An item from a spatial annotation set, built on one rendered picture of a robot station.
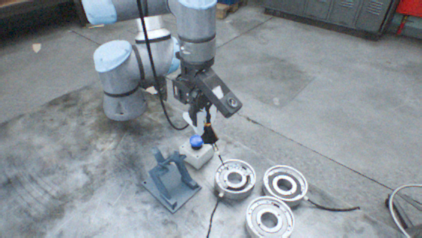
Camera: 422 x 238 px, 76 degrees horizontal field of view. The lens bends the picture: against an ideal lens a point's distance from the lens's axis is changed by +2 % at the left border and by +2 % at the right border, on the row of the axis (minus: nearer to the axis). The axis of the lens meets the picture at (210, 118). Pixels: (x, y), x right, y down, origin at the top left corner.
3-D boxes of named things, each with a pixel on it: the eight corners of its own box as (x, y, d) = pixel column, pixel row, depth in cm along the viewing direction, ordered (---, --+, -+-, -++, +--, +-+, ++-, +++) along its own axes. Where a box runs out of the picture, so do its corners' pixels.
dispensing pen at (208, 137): (227, 172, 68) (199, 115, 64) (217, 171, 71) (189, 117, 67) (232, 167, 69) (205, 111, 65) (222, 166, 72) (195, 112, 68)
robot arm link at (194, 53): (224, 35, 53) (194, 48, 48) (223, 56, 56) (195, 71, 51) (197, 25, 57) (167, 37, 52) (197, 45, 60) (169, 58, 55)
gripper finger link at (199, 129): (188, 126, 70) (188, 97, 65) (204, 137, 67) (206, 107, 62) (179, 132, 68) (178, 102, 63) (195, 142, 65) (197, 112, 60)
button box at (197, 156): (214, 155, 78) (214, 143, 75) (197, 169, 74) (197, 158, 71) (194, 142, 82) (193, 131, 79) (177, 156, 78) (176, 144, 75)
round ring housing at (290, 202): (255, 196, 68) (256, 186, 65) (271, 169, 74) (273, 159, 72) (295, 218, 63) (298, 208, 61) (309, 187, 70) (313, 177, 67)
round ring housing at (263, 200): (279, 259, 56) (283, 251, 54) (236, 232, 61) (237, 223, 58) (297, 220, 63) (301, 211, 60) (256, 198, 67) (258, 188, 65)
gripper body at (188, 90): (195, 87, 68) (193, 42, 60) (221, 101, 64) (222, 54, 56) (172, 100, 64) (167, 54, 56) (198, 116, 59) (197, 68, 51)
